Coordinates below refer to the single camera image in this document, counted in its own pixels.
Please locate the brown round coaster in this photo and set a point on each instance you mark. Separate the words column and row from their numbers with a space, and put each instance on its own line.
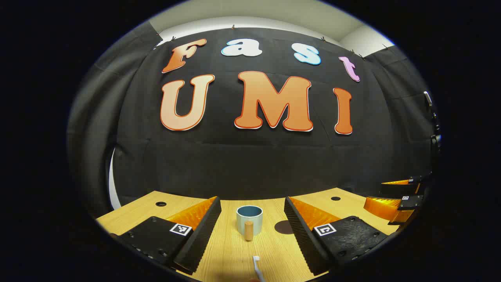
column 282, row 227

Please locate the wooden desktop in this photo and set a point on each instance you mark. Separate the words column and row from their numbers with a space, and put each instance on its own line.
column 231, row 254

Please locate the white toothbrush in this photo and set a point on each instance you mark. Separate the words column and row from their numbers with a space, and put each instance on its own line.
column 257, row 266

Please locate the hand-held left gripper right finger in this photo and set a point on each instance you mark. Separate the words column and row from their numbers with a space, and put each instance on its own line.
column 301, row 235

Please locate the black backdrop cloth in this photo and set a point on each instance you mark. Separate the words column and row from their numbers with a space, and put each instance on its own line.
column 242, row 164

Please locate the light blue cup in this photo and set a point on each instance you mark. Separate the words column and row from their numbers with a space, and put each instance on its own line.
column 255, row 225

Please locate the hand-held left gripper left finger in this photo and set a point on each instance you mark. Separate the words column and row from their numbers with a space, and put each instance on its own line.
column 203, row 235

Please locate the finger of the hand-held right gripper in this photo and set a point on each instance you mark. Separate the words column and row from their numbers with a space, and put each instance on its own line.
column 381, row 205
column 395, row 189

